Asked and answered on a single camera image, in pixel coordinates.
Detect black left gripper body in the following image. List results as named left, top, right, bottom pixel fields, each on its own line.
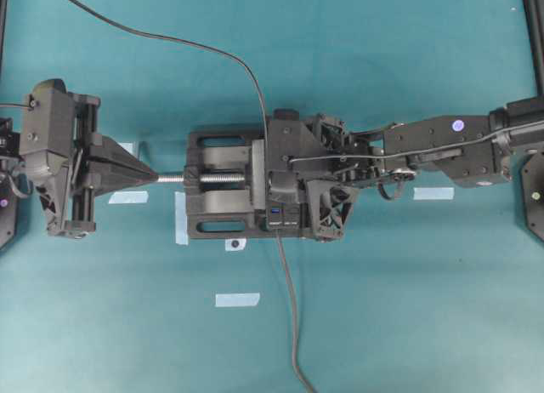
left=19, top=78, right=100, bottom=239

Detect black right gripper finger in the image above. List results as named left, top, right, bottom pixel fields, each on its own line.
left=299, top=179, right=358, bottom=242
left=267, top=171, right=304, bottom=204

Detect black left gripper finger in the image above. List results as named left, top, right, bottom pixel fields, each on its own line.
left=88, top=161, right=158, bottom=193
left=91, top=133, right=158, bottom=179

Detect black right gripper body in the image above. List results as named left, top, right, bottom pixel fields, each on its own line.
left=303, top=114, right=387, bottom=189

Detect black USB cable with plug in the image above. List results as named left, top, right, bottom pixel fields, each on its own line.
left=0, top=0, right=269, bottom=141

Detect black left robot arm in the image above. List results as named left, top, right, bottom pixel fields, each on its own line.
left=1, top=79, right=159, bottom=245

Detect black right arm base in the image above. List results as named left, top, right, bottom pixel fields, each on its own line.
left=515, top=148, right=543, bottom=245

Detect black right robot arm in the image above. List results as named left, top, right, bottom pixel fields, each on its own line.
left=265, top=96, right=543, bottom=242

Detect black multiport USB hub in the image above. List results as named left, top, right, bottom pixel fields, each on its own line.
left=267, top=202, right=300, bottom=229

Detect blue tape near crank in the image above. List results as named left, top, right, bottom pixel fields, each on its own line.
left=119, top=143, right=134, bottom=155

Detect blue tape strip left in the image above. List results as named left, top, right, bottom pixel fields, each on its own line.
left=108, top=191, right=149, bottom=205

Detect blue tape strip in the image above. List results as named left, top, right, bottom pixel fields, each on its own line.
left=108, top=191, right=149, bottom=205
left=413, top=187, right=455, bottom=201
left=215, top=293, right=260, bottom=308

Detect black bench vise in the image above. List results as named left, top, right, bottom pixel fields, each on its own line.
left=184, top=127, right=313, bottom=239

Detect blue tape strip far right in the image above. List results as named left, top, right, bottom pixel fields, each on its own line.
left=413, top=187, right=455, bottom=201

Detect tape patch with black dot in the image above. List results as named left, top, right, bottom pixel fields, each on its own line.
left=224, top=238, right=247, bottom=252

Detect blue tape left of vise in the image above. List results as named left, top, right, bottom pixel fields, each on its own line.
left=174, top=191, right=189, bottom=246

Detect blue tape strip bottom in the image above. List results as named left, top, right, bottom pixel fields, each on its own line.
left=215, top=293, right=260, bottom=308

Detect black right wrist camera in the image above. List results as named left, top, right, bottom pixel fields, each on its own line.
left=266, top=109, right=328, bottom=178

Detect silver vise crank handle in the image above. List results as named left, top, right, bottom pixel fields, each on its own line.
left=136, top=141, right=186, bottom=185

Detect black frame rail left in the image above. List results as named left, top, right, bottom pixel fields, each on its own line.
left=0, top=0, right=8, bottom=69

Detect black frame rail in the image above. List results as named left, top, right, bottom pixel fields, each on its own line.
left=0, top=0, right=8, bottom=69
left=523, top=0, right=543, bottom=95

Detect grey hub power cable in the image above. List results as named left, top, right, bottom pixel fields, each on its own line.
left=275, top=229, right=318, bottom=393

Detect black frame rail right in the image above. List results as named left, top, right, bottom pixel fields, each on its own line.
left=523, top=0, right=543, bottom=95

